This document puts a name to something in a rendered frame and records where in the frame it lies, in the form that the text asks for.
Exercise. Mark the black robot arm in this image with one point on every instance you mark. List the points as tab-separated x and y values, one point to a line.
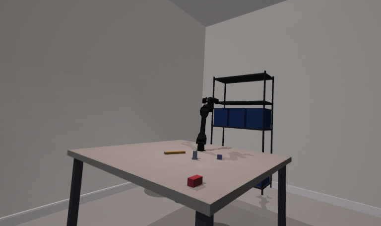
205	109

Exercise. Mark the red block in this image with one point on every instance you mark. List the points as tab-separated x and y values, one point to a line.
194	181

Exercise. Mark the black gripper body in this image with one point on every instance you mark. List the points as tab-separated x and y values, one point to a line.
205	101

